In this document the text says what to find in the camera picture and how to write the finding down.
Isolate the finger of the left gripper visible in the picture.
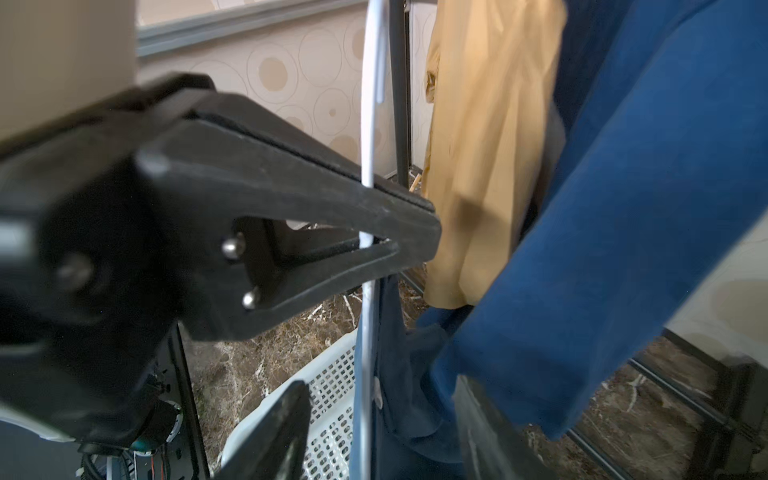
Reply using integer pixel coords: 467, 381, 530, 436
136, 93, 441, 341
1, 73, 216, 174

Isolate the tan yellow t-shirt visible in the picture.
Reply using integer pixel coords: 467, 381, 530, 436
422, 1, 567, 309

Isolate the white plastic basket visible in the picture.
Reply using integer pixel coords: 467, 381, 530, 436
221, 331, 357, 479

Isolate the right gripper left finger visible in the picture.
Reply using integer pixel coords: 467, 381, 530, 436
214, 381, 311, 480

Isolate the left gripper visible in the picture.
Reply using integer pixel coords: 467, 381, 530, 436
1, 113, 175, 444

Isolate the black clothes rack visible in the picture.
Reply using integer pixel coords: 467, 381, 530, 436
386, 0, 768, 480

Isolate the dark blue t-shirt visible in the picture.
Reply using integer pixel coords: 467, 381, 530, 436
424, 1, 767, 438

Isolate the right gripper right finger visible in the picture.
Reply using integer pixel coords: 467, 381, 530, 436
453, 375, 555, 480

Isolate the white wire hanger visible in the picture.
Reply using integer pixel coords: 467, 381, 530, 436
350, 0, 391, 480

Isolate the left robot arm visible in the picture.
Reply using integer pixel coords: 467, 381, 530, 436
1, 1, 441, 453

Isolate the slate blue t-shirt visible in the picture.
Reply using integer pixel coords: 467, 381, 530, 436
354, 276, 472, 479

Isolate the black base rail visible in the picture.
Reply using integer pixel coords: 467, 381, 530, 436
71, 323, 211, 480

